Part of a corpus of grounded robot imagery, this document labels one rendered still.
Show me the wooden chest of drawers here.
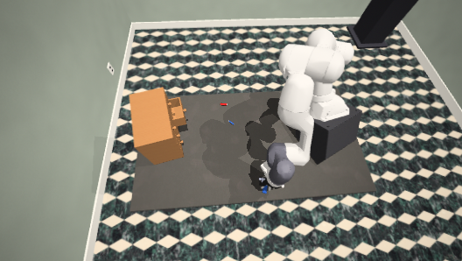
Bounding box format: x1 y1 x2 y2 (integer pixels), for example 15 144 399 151
129 88 184 165

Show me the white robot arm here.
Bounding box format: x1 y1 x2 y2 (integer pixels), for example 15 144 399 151
260 28 354 187

